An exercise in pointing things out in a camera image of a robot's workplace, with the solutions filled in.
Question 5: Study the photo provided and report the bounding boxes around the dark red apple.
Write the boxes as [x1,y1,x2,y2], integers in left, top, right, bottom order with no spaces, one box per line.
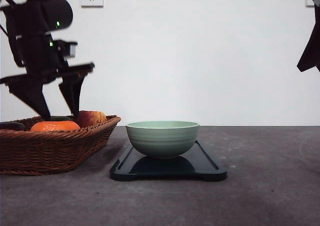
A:
[0,121,25,131]

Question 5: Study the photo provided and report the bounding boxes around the green avocado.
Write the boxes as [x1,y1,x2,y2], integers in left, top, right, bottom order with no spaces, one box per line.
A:
[50,116,72,122]

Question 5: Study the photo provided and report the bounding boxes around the green ceramic bowl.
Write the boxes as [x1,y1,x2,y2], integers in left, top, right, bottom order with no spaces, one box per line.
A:
[125,120,200,158]

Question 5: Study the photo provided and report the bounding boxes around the red yellow apple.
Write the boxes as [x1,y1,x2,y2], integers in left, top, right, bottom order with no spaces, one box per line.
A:
[74,110,107,127]

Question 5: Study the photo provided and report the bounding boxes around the brown wicker basket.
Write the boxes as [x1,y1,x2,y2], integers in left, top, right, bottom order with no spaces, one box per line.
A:
[0,115,121,176]

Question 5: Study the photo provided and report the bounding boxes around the orange fruit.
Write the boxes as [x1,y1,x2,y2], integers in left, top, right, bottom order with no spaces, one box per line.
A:
[31,121,80,131]

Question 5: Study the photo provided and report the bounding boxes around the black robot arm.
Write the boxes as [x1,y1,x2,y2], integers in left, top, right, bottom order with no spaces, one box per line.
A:
[0,0,95,120]

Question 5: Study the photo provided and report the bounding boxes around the dark blue rectangular tray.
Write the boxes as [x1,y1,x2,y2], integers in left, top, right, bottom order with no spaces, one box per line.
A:
[110,140,227,181]

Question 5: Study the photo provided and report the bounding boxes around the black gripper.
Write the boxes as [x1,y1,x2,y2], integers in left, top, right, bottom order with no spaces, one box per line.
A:
[297,0,320,73]
[0,31,95,118]

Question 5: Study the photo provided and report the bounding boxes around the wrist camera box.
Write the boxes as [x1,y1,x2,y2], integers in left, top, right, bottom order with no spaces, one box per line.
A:
[54,40,78,57]

